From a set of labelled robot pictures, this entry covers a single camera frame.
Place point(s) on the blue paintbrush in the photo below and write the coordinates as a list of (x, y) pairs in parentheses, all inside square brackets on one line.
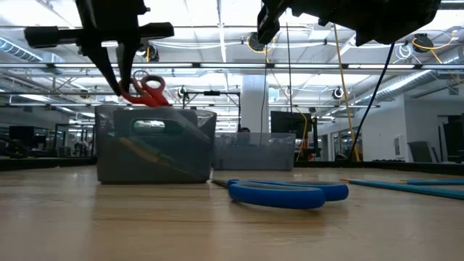
[(442, 181)]

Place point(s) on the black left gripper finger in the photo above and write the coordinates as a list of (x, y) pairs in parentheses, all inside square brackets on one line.
[(127, 61), (101, 59)]

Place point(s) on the grey office chair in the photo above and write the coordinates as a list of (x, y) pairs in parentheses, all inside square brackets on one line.
[(422, 152)]

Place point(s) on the blue pens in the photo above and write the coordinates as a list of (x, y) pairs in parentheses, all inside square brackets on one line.
[(417, 189)]

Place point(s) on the person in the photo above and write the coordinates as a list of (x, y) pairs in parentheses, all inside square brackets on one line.
[(245, 130)]

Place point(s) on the black computer monitor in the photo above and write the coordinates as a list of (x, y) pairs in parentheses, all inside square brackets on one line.
[(290, 125), (21, 136)]

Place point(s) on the white building column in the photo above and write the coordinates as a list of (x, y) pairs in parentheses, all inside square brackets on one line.
[(253, 105)]

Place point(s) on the grey translucent plastic bin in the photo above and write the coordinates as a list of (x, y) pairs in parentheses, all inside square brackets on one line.
[(105, 159), (253, 152)]

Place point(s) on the black background gantry frame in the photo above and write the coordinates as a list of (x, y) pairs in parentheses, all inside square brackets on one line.
[(212, 93)]

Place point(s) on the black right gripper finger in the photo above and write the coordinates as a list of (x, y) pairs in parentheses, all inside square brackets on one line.
[(268, 18)]

